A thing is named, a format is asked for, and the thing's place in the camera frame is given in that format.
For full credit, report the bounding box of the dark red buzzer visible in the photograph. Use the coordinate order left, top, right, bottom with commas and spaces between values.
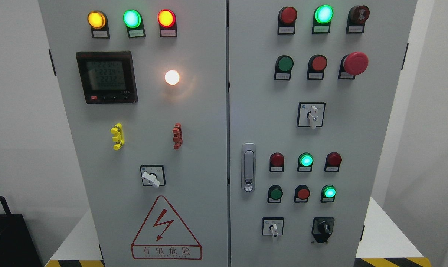
346, 5, 370, 34

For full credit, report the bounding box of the green indicator light top right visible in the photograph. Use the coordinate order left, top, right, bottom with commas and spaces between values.
312, 4, 334, 34

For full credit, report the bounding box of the yellow indicator light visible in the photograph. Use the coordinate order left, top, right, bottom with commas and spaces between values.
87, 10, 110, 39

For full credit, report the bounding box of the green indicator light top left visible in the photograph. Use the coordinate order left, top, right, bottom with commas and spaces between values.
123, 10, 146, 38

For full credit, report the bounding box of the green indicator light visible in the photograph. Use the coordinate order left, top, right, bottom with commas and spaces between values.
123, 10, 146, 38
312, 4, 334, 34
297, 152, 314, 172

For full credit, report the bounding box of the black box with antenna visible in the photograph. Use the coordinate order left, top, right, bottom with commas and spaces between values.
0, 196, 42, 267

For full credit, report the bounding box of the green push button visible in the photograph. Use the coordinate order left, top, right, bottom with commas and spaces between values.
267, 185, 283, 203
274, 55, 294, 81

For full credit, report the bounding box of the black digital power meter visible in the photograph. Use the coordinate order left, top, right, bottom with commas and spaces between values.
76, 51, 138, 104

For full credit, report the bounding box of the red-orange indicator light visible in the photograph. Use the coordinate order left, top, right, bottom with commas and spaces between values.
157, 9, 177, 37

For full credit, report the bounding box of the green push button upper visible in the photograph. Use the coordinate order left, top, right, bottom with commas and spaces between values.
274, 55, 294, 81

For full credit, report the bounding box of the dark red indicator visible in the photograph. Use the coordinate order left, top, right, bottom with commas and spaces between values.
269, 152, 285, 173
277, 6, 297, 35
324, 152, 342, 172

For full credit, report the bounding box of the lit green button lower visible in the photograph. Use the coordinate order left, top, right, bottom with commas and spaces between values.
320, 184, 337, 203

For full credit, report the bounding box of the red push button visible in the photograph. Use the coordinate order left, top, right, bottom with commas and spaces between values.
294, 185, 311, 203
307, 54, 328, 80

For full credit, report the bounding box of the yellow terminal clip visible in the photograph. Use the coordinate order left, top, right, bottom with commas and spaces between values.
110, 123, 124, 151

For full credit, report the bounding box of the green indicator light middle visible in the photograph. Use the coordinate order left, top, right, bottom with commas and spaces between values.
297, 152, 314, 172

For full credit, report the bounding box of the white rotary switch lower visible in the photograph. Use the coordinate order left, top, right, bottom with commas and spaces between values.
262, 217, 284, 242

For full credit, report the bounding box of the red terminal clip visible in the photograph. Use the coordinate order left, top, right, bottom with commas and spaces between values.
172, 123, 183, 150

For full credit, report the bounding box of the dark red indicator middle right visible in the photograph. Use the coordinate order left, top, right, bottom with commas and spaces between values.
324, 152, 342, 172

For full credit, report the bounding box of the red push button lower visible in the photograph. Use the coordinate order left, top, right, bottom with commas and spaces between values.
294, 185, 311, 203

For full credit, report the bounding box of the red electrical warning sticker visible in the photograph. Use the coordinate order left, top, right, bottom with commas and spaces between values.
131, 195, 202, 260

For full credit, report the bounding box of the green push button lower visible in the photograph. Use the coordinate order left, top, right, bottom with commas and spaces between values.
267, 185, 283, 203

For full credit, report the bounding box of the white glowing indicator light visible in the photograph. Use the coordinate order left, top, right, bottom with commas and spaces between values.
164, 70, 181, 86

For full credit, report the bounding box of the red emergency stop button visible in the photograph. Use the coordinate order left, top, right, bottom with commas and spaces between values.
338, 51, 369, 80

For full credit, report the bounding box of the white rotary switch upper right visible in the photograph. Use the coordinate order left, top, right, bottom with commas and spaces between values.
297, 102, 326, 129

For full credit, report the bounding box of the silver door handle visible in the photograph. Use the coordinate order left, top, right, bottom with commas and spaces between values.
241, 143, 256, 192

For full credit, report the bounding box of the dark red indicator top right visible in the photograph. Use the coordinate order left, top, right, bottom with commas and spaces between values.
277, 6, 297, 35

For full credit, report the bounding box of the grey electrical cabinet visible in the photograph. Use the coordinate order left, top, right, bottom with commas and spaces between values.
39, 0, 417, 267

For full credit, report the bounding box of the black rotary knob switch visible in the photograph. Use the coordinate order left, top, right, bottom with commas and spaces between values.
311, 217, 335, 244

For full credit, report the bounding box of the white rotary switch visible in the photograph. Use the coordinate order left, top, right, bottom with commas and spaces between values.
297, 102, 326, 129
262, 217, 284, 242

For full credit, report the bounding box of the red push button upper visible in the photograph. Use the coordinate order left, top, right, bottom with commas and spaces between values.
307, 54, 328, 80

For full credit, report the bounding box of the dark red indicator middle left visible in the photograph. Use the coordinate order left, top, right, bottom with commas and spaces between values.
269, 152, 285, 173

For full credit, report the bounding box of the left door rotary switch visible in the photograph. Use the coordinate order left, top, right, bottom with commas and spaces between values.
140, 165, 166, 188

